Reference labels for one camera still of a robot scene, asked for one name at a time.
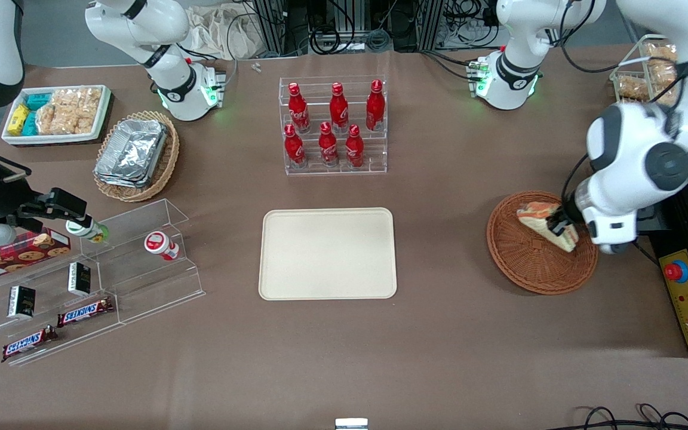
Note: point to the white rectangular snack tray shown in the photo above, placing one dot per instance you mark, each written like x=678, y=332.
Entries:
x=57, y=138

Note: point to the aluminium foil tray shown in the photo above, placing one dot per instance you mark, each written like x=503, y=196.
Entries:
x=132, y=149
x=135, y=182

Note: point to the triangle sandwich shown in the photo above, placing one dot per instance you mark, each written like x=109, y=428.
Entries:
x=535, y=216

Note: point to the brown snack pack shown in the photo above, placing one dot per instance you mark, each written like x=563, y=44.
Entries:
x=663, y=74
x=662, y=54
x=632, y=88

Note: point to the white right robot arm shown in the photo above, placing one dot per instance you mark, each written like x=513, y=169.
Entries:
x=165, y=36

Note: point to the red cookie box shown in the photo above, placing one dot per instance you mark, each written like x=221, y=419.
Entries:
x=27, y=257

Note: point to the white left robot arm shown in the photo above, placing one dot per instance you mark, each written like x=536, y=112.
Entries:
x=636, y=137

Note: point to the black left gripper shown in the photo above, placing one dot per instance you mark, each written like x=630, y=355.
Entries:
x=568, y=213

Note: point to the clear acrylic bottle rack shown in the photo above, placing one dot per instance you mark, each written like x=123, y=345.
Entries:
x=335, y=164

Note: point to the red emergency stop button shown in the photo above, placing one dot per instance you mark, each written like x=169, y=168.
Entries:
x=676, y=272

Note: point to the green capped small bottle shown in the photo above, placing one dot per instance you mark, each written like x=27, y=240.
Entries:
x=94, y=233

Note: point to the black side platform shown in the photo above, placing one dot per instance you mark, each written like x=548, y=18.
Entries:
x=678, y=239

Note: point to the light wicker basket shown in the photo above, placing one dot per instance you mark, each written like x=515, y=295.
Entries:
x=165, y=170

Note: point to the brown wicker basket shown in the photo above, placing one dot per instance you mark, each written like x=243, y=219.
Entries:
x=535, y=272

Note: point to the red cola bottle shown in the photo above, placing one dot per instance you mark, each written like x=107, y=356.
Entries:
x=298, y=110
x=375, y=107
x=354, y=148
x=328, y=146
x=294, y=148
x=338, y=110

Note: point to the rice cracker pack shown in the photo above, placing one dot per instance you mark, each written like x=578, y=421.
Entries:
x=84, y=107
x=51, y=119

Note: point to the beige plastic tray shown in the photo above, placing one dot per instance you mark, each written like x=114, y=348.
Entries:
x=328, y=253

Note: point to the small black box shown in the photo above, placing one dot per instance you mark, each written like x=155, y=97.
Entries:
x=79, y=279
x=21, y=301

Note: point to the teal snack packet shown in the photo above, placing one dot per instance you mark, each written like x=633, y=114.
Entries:
x=38, y=100
x=30, y=124

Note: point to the red capped small bottle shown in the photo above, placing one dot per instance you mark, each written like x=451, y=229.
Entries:
x=162, y=245

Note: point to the yellow snack packet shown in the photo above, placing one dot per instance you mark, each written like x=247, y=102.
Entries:
x=18, y=119

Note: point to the snickers bar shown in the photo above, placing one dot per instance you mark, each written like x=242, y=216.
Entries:
x=85, y=311
x=28, y=343

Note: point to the aluminium frame post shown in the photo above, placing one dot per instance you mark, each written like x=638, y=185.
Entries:
x=430, y=24
x=272, y=27

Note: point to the clear acrylic stepped display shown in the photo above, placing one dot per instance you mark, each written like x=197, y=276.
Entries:
x=141, y=286

